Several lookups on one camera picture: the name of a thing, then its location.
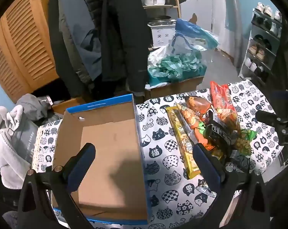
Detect green snack packet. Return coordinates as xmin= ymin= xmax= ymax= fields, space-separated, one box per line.
xmin=235 ymin=127 xmax=257 ymax=158

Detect yellow snack packet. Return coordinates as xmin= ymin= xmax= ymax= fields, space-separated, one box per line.
xmin=166 ymin=106 xmax=204 ymax=180

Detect orange-brown snack packet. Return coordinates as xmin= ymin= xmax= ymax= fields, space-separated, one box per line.
xmin=184 ymin=96 xmax=215 ymax=122

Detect red snack packet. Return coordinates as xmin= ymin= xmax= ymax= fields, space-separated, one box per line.
xmin=209 ymin=81 xmax=237 ymax=115

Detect dark foil snack packet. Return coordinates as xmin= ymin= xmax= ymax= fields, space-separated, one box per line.
xmin=226 ymin=149 xmax=252 ymax=170

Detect brown cardboard box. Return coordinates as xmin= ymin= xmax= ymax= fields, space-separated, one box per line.
xmin=144 ymin=76 xmax=205 ymax=98

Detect grey-blue hanging jacket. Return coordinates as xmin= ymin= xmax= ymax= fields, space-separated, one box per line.
xmin=58 ymin=0 xmax=104 ymax=81

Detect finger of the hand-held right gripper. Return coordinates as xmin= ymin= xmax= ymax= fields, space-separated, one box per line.
xmin=256 ymin=110 xmax=287 ymax=125
xmin=271 ymin=90 xmax=288 ymax=102

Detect silver foil snack packet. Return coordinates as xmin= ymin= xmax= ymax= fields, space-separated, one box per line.
xmin=195 ymin=180 xmax=217 ymax=197

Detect cat print tablecloth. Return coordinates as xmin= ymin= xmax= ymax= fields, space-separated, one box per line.
xmin=32 ymin=80 xmax=285 ymax=229

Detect grey hoodie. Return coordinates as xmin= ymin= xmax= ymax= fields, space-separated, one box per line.
xmin=15 ymin=94 xmax=63 ymax=126

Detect wooden louvered door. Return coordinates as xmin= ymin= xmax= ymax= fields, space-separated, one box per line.
xmin=0 ymin=0 xmax=61 ymax=103

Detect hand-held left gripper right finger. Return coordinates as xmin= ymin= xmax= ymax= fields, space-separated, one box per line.
xmin=193 ymin=143 xmax=272 ymax=229

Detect white plastic bag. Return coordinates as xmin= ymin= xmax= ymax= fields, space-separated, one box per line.
xmin=147 ymin=46 xmax=173 ymax=65

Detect blue-rimmed cardboard box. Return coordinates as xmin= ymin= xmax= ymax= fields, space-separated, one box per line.
xmin=51 ymin=94 xmax=152 ymax=225

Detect orange crinkled snack packet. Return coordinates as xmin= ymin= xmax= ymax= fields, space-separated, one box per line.
xmin=213 ymin=107 xmax=241 ymax=134

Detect black hanging coat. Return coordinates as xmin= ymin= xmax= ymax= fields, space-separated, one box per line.
xmin=101 ymin=0 xmax=154 ymax=96

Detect light grey fleece cloth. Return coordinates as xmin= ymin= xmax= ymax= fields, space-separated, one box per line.
xmin=0 ymin=105 xmax=39 ymax=189

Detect rows of shoes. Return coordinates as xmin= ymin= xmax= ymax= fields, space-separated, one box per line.
xmin=244 ymin=2 xmax=283 ymax=77

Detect long orange snack packet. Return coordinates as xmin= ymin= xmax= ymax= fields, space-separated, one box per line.
xmin=176 ymin=102 xmax=222 ymax=159

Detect blue plastic bag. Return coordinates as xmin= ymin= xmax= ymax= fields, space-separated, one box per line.
xmin=169 ymin=18 xmax=219 ymax=53

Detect metal shoe rack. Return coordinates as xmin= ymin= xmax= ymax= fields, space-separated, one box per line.
xmin=238 ymin=2 xmax=286 ymax=81

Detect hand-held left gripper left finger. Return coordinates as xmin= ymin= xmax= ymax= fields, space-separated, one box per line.
xmin=17 ymin=143 xmax=97 ymax=229

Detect black snack packet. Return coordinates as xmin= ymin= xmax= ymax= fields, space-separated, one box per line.
xmin=204 ymin=114 xmax=238 ymax=148

